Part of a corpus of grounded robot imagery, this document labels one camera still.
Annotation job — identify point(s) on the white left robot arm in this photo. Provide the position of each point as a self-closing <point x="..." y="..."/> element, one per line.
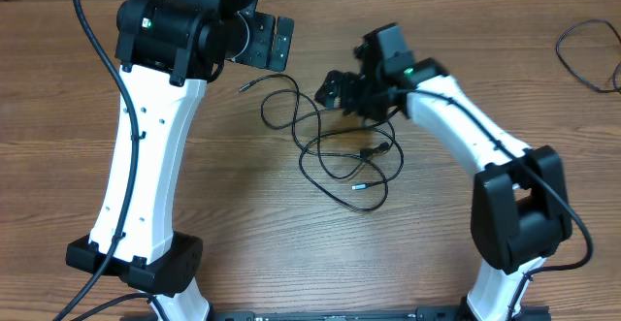
<point x="167" y="53"/>

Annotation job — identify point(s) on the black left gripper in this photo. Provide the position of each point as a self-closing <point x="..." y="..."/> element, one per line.
<point x="259" y="53"/>

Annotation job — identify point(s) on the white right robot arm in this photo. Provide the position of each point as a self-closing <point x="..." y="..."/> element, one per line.
<point x="520" y="213"/>

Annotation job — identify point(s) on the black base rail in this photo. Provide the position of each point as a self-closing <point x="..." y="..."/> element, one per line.
<point x="423" y="313"/>

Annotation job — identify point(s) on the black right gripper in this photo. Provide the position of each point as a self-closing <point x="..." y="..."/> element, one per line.
<point x="351" y="83"/>

